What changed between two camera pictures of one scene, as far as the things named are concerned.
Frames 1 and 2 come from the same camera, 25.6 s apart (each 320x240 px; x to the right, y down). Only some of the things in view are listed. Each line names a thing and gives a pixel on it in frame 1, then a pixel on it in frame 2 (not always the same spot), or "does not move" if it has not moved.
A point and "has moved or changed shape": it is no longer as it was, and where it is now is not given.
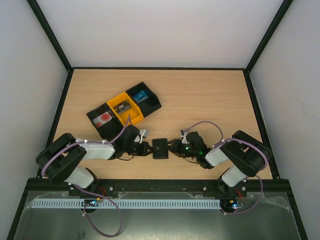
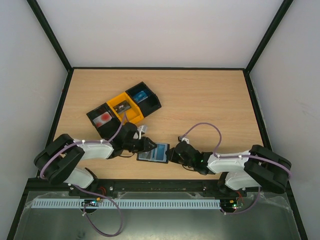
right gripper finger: [172, 143] → [172, 152]
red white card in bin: [102, 119] does not move
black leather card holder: [160, 148] has moved or changed shape
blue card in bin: [140, 96] does not move
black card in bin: [122, 107] does not move
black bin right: [147, 100] does not move
